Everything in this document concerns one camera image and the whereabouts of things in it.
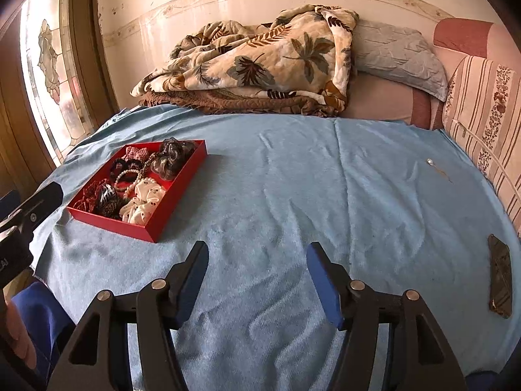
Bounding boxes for black beaded scrunchie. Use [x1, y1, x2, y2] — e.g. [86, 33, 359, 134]
[109, 156, 144, 177]

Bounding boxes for dark red patterned scrunchie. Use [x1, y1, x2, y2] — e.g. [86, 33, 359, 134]
[77, 180, 102, 212]

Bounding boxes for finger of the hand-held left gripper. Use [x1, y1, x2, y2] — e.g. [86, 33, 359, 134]
[8, 182, 63, 229]

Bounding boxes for stained glass window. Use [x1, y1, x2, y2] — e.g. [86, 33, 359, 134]
[20, 0, 95, 159]

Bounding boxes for pink striped floral cushion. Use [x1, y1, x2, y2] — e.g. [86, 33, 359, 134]
[442, 55, 521, 237]

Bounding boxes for grey pillow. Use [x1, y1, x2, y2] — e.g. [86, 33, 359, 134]
[352, 20, 448, 102]

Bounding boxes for dark grey sheer scrunchie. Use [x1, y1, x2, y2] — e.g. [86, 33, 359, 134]
[150, 139, 197, 181]

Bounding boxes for person's left forearm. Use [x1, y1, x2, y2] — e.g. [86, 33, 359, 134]
[11, 281, 77, 379]

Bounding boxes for small silver pin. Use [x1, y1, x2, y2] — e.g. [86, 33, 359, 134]
[425, 159, 453, 183]

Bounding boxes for white printed scrunchie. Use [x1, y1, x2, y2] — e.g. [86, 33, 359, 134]
[119, 178, 168, 225]

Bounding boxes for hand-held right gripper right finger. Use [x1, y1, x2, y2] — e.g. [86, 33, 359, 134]
[306, 242, 469, 391]

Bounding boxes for black hair clip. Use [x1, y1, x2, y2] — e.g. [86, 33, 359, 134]
[93, 184, 118, 212]

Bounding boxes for person's left hand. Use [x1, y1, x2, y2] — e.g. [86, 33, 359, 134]
[2, 299, 36, 371]

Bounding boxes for leaf print blanket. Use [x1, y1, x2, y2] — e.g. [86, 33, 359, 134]
[130, 4, 359, 107]

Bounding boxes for red white checked scrunchie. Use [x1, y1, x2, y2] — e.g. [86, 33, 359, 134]
[125, 145, 150, 162]

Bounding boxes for dark brown wallet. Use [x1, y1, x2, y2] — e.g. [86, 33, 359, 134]
[487, 234, 514, 319]

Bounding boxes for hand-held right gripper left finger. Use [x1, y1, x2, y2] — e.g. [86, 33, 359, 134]
[47, 241, 209, 391]

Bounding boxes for red tray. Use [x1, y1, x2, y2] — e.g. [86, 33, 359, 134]
[66, 139, 208, 243]

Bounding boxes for white pearl bracelet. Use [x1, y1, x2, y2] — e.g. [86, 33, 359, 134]
[126, 176, 159, 199]
[115, 168, 142, 191]

